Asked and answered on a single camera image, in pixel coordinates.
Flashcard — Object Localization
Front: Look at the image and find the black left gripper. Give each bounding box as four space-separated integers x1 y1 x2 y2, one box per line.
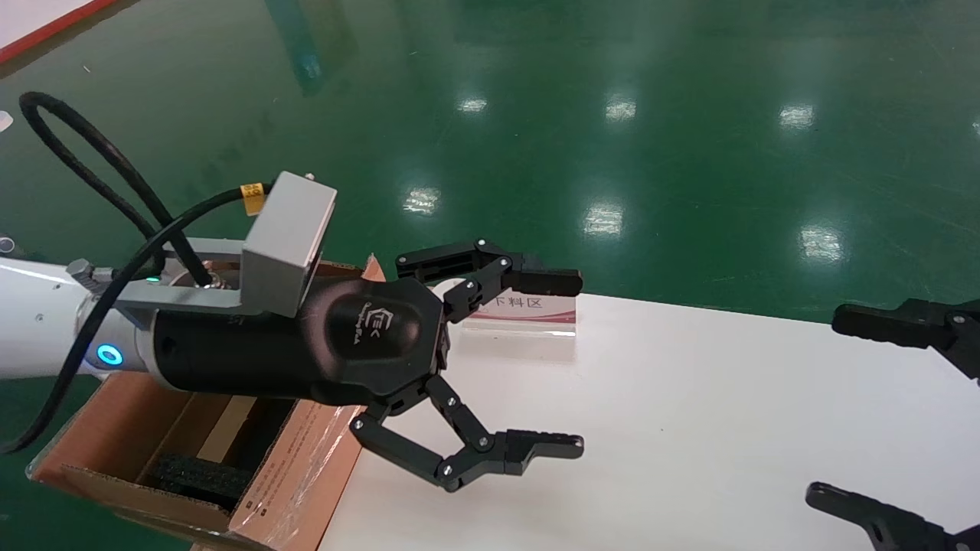
149 239 585 492

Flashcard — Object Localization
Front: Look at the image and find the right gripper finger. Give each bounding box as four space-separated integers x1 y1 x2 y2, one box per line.
805 481 980 551
832 298 980 381

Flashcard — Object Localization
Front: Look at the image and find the large cardboard box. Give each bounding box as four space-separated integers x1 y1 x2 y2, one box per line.
27 256 387 551

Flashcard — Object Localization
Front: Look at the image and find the acrylic sign with red print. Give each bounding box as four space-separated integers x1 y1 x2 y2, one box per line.
452 277 577 337

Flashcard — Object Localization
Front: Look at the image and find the black foam insert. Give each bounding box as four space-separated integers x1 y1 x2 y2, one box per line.
149 452 255 512

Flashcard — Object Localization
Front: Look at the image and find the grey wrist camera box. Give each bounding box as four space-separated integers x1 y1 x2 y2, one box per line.
241 171 338 318

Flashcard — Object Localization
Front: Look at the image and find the silver camera mounting bracket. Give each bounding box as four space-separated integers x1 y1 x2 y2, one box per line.
115 237 247 311

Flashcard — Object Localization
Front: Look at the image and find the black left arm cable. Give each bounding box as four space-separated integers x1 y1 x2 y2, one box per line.
0 92 269 456

